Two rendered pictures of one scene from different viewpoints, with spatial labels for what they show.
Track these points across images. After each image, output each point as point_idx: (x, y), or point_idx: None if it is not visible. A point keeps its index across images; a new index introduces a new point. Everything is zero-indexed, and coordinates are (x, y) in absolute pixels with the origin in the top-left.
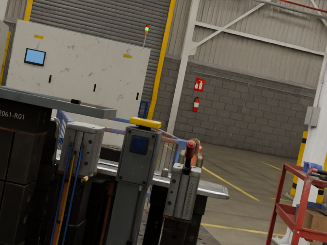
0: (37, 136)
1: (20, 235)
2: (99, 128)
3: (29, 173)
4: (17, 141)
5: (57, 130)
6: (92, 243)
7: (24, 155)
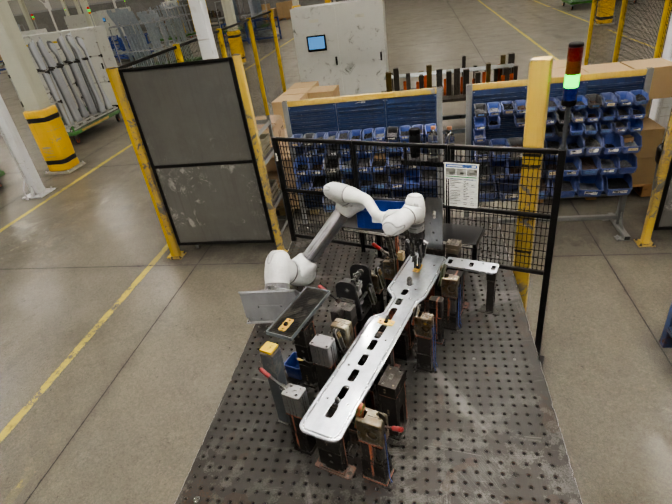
0: None
1: (303, 362)
2: (314, 345)
3: (296, 341)
4: None
5: (333, 336)
6: None
7: None
